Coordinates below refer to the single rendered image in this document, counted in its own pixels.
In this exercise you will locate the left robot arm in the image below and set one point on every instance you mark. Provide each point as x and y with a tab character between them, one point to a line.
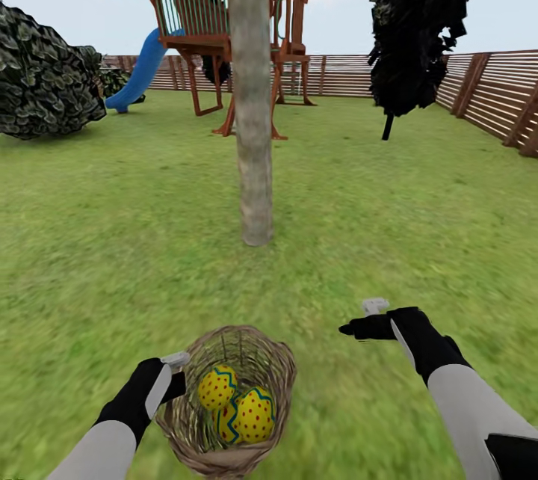
107	449

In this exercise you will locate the easter egg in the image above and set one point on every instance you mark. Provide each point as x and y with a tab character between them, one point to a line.
217	388
224	421
255	415

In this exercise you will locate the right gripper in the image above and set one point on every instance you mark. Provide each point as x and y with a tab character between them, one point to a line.
364	328

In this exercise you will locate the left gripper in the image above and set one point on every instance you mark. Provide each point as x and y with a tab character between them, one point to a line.
177	387

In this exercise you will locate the wicker basket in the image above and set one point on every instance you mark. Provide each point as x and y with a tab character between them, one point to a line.
272	366

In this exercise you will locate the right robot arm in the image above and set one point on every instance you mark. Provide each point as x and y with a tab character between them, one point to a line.
492	440

